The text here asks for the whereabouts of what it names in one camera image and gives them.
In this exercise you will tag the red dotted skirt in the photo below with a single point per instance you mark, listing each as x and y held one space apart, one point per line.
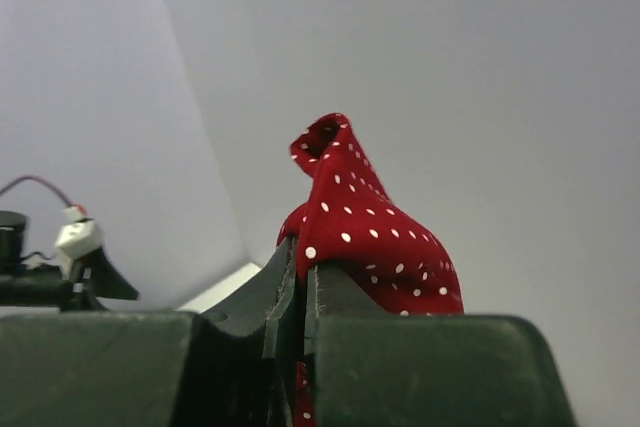
349 219

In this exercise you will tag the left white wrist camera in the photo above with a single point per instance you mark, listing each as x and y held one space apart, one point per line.
79 237

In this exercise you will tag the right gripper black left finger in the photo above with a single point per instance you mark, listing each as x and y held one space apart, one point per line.
232 365

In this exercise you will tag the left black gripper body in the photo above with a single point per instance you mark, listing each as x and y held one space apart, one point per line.
45 285

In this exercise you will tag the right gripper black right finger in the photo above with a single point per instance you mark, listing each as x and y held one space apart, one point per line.
368 367

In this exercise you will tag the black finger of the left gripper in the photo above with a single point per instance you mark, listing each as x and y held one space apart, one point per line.
107 280

